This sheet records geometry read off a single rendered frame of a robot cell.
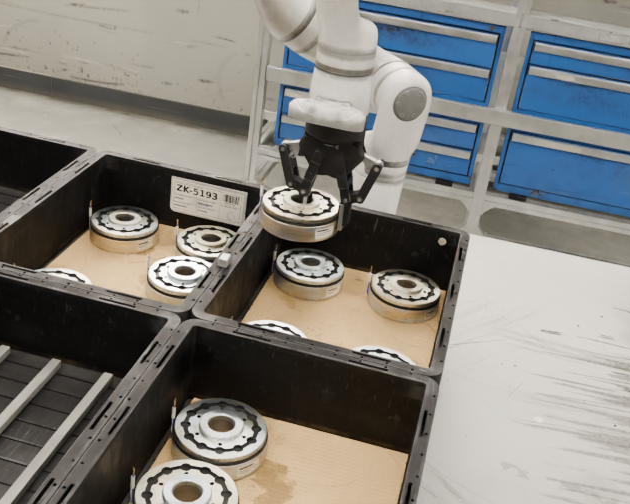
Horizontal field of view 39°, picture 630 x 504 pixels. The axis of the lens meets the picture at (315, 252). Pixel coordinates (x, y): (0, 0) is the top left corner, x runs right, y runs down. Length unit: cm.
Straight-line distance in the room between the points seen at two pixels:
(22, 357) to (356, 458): 42
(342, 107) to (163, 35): 317
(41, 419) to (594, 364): 91
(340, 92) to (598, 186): 219
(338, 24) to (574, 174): 219
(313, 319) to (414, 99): 41
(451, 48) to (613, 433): 185
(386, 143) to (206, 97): 278
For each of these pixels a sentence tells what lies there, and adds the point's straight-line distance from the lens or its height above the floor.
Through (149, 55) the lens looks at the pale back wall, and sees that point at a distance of 423.
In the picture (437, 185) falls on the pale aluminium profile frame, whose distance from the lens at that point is 314.
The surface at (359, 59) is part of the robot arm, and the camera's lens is 104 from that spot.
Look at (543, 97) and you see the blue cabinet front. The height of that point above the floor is 68.
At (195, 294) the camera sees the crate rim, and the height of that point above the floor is 93.
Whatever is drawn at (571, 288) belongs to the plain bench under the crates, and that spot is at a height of 70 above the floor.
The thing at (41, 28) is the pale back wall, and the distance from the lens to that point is 443.
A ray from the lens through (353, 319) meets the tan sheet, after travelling 125.
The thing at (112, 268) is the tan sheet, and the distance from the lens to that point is 132.
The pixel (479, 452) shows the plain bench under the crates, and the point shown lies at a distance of 128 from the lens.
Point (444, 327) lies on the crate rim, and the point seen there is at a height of 93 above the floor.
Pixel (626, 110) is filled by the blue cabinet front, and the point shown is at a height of 69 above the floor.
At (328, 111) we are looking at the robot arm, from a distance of 102.
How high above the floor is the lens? 149
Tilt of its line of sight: 28 degrees down
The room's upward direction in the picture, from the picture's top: 9 degrees clockwise
